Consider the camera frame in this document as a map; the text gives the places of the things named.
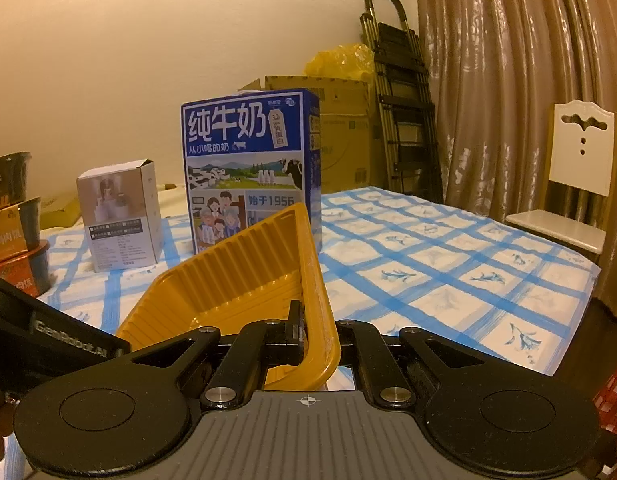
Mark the yellow plastic bag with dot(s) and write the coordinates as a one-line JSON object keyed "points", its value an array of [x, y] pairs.
{"points": [[338, 60]]}

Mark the folded metal step ladder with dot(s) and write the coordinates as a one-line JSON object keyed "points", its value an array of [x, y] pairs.
{"points": [[403, 110]]}

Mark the blue milk carton box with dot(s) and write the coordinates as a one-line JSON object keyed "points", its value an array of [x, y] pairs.
{"points": [[238, 160]]}

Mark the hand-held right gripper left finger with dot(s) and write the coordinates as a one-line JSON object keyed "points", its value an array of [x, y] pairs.
{"points": [[294, 331]]}

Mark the dark instant rice bowl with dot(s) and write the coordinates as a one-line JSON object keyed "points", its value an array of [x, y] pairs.
{"points": [[8, 175]]}

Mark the yellow ribbed plastic tray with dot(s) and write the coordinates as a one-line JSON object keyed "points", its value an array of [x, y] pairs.
{"points": [[248, 270]]}

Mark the brown patterned curtain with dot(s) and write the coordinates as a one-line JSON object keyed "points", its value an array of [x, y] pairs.
{"points": [[513, 60]]}

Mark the small white product box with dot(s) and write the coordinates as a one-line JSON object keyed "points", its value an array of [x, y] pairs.
{"points": [[121, 220]]}

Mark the large cardboard box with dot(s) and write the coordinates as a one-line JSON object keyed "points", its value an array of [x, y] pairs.
{"points": [[343, 130]]}

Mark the orange label instant rice bowl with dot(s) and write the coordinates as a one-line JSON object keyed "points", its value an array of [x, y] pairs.
{"points": [[11, 230]]}

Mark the red patterned cloth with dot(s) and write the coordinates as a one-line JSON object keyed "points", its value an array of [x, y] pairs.
{"points": [[613, 410]]}

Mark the blue checked tablecloth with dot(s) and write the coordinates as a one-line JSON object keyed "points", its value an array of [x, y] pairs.
{"points": [[438, 280]]}

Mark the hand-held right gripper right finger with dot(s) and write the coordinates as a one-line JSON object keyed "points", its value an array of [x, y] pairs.
{"points": [[361, 345]]}

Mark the white wooden chair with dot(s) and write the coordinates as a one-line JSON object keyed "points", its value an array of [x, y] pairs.
{"points": [[580, 160]]}

